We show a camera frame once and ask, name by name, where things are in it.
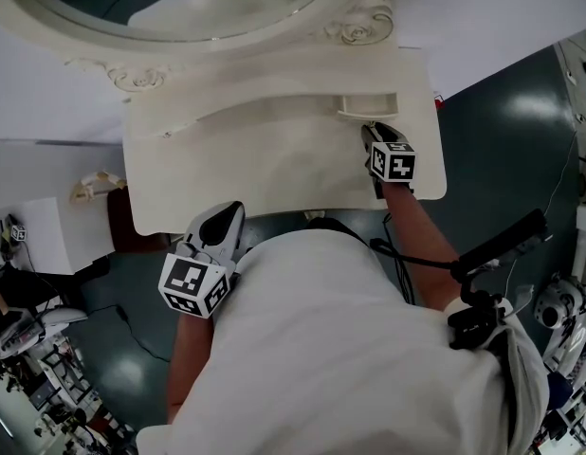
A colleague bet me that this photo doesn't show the white dressing table drawer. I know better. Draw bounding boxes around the white dressing table drawer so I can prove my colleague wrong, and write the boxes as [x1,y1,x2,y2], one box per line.
[334,92,399,119]

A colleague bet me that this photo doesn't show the white round camera device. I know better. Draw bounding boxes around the white round camera device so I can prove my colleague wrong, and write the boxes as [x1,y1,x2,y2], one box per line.
[533,275,586,334]

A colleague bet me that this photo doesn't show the person's white shirt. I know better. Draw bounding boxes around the person's white shirt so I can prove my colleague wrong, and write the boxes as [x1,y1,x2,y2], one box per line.
[135,227,551,455]

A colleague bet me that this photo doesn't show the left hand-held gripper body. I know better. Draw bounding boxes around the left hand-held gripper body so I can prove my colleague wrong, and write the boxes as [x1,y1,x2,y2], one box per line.
[158,200,247,320]

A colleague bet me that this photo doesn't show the black rig cable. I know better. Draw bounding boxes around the black rig cable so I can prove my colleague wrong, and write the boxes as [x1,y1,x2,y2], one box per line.
[368,211,461,305]

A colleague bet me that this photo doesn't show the black floor cable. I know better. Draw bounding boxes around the black floor cable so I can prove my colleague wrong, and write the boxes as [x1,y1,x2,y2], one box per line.
[77,303,174,364]

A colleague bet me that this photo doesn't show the black camera rig with handle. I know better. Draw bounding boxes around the black camera rig with handle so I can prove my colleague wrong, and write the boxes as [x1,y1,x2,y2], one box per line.
[446,208,551,351]

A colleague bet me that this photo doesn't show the thin white cable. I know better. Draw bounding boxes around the thin white cable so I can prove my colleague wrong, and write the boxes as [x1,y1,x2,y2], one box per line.
[542,129,579,213]

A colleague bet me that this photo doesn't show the person's right forearm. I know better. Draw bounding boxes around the person's right forearm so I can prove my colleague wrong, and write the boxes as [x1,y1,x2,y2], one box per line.
[380,181,461,313]

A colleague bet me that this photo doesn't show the white side cabinet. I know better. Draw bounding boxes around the white side cabinet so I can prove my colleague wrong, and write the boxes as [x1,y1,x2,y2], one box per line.
[0,138,129,275]

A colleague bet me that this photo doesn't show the white handheld device on stand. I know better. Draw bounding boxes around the white handheld device on stand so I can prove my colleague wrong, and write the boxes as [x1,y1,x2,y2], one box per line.
[0,303,89,360]

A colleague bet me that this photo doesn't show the person's left forearm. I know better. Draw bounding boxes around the person's left forearm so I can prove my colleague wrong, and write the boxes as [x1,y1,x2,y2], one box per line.
[166,309,216,422]

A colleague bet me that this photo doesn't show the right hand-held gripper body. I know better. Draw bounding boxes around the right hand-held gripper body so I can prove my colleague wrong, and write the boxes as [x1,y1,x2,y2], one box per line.
[361,128,417,201]

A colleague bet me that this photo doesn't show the white dressing table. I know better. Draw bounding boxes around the white dressing table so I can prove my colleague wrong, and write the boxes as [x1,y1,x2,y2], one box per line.
[120,44,449,237]

